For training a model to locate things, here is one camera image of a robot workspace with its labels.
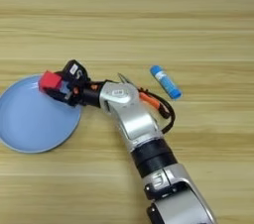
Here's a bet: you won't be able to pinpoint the blue glue stick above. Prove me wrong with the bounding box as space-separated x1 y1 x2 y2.
149 64 184 101

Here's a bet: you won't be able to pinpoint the black box with white label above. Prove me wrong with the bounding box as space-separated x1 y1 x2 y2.
62 58 91 86

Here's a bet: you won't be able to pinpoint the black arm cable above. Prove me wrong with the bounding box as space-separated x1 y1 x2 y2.
138 86 177 135

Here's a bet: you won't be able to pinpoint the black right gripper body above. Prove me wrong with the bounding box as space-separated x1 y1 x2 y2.
69 79 106 108

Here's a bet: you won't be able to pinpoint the light blue round plate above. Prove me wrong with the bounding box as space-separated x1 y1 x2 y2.
0 74 82 155

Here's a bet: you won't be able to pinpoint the red cube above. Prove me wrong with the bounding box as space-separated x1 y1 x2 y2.
38 69 64 92

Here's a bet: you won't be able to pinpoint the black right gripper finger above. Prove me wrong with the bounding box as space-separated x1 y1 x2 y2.
44 87 75 107

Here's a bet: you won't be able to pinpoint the orange black needle-nose pliers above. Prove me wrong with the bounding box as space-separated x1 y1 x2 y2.
116 71 172 120

